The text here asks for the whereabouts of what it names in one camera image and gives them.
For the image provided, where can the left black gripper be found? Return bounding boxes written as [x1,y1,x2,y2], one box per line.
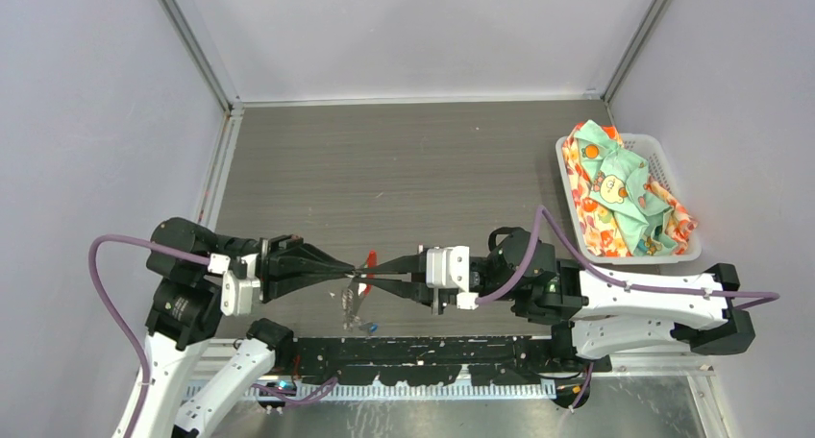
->
[222,230,357,299]

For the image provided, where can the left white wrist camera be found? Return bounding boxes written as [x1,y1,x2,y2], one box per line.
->
[220,271,261,317]

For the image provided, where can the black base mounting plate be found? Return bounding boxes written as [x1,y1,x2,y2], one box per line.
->
[268,336,589,387]

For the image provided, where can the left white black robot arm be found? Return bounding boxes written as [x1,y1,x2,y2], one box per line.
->
[88,217,355,437]

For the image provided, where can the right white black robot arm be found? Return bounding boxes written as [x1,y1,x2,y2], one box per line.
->
[353,227,755,372]

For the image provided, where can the white plastic basket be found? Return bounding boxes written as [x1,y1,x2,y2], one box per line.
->
[555,134,701,266]

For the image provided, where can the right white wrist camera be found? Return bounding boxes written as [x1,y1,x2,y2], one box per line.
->
[425,246,478,314]

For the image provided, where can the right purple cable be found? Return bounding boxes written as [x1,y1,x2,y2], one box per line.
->
[474,206,781,412]

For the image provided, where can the colourful patterned cloth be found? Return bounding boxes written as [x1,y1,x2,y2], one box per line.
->
[563,120,698,256]

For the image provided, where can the aluminium frame rail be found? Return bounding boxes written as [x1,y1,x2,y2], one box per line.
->
[135,332,716,402]

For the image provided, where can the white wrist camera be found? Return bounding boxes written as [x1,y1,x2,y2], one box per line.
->
[425,246,478,314]
[220,271,261,317]

